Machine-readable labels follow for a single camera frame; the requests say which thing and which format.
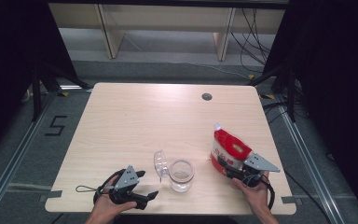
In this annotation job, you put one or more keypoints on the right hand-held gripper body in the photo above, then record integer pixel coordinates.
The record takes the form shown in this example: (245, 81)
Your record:
(258, 162)

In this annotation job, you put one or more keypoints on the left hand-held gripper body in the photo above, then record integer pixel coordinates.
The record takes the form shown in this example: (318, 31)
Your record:
(127, 179)

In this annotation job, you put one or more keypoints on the red and white sugar bag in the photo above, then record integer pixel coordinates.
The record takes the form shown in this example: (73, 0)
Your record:
(228, 146)

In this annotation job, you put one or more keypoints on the clear glass jar with lid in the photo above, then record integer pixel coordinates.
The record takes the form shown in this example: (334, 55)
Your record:
(181, 182)

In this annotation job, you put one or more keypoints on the person's right hand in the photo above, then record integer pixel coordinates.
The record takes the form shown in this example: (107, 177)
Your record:
(256, 199)

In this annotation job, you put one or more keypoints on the person's left hand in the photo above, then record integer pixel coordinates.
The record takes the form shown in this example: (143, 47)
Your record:
(105, 207)

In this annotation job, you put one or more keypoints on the grey tape strip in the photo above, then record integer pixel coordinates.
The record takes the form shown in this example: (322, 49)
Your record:
(51, 196)
(292, 199)

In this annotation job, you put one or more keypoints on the yellow and black floor tape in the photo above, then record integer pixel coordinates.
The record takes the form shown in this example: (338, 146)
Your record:
(251, 76)
(268, 96)

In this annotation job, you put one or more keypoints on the black metal stand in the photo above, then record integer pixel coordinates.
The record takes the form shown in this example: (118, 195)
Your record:
(291, 93)
(36, 93)

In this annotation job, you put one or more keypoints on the grey round table grommet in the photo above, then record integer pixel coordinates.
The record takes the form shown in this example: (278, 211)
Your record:
(207, 96)

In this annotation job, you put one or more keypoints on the black curtain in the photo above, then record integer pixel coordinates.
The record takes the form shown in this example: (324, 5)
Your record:
(338, 77)
(9, 62)

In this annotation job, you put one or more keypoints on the beige wooden shelf unit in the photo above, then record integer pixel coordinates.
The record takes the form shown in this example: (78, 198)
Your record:
(167, 17)

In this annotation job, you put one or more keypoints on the silver metal floor rail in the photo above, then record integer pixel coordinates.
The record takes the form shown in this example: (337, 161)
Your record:
(304, 155)
(15, 155)

